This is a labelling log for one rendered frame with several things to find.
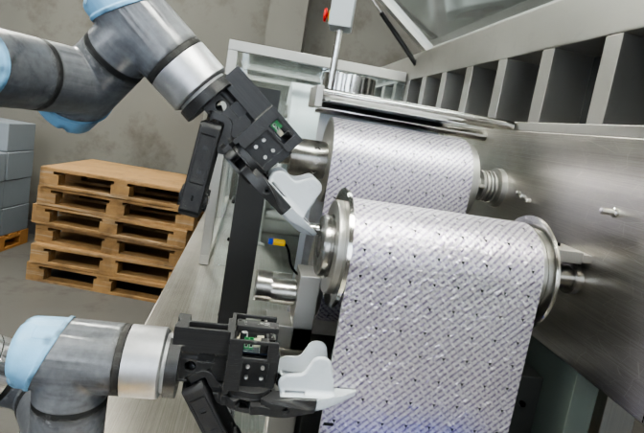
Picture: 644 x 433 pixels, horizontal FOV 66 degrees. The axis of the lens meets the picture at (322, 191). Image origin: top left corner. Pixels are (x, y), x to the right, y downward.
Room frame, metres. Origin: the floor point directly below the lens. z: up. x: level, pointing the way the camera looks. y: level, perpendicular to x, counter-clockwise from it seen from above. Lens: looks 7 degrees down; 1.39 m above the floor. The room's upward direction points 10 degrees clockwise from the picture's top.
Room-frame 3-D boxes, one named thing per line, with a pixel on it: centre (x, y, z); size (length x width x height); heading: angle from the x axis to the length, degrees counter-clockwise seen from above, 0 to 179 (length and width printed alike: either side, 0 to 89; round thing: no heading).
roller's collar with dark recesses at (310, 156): (0.84, 0.03, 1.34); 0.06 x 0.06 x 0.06; 9
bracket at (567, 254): (0.64, -0.32, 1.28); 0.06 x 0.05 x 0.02; 99
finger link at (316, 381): (0.52, -0.03, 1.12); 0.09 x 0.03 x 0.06; 98
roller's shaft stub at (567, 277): (0.64, -0.32, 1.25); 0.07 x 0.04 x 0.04; 99
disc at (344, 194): (0.60, -0.03, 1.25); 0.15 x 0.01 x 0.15; 9
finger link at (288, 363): (0.55, -0.03, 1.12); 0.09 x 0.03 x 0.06; 100
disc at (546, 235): (0.64, -0.28, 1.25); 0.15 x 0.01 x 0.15; 9
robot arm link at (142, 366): (0.51, 0.15, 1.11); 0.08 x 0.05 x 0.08; 9
